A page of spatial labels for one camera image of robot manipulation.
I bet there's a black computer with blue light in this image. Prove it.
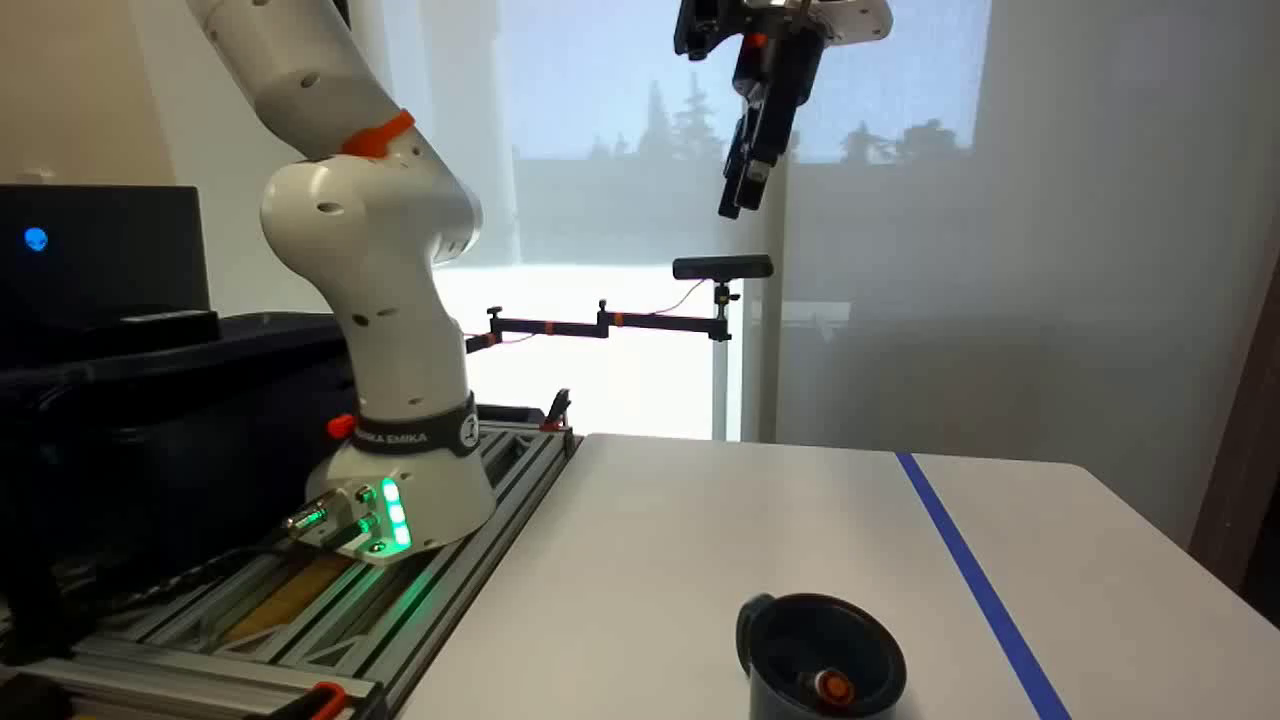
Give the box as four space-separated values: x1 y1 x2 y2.
0 181 226 353

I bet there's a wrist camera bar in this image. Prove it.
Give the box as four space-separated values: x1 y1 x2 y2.
671 0 754 64

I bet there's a black stereo camera bar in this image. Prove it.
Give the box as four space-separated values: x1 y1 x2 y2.
671 252 776 284

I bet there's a black clamp knob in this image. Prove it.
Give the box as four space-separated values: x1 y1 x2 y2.
537 383 575 440

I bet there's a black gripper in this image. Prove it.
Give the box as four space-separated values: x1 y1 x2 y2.
717 15 833 222

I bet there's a black equipment cart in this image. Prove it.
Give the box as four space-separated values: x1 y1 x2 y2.
0 311 364 662

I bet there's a marker with orange cap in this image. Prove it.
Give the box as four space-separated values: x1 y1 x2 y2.
798 661 859 706

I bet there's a long blue tape strip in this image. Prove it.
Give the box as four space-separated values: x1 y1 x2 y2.
892 448 1075 720

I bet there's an orange black frame clamp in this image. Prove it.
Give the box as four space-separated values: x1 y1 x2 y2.
303 677 358 720

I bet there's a white stand pole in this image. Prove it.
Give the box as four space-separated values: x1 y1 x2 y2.
707 275 740 444

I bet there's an aluminium profile base frame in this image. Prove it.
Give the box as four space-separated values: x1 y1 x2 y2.
0 394 590 720

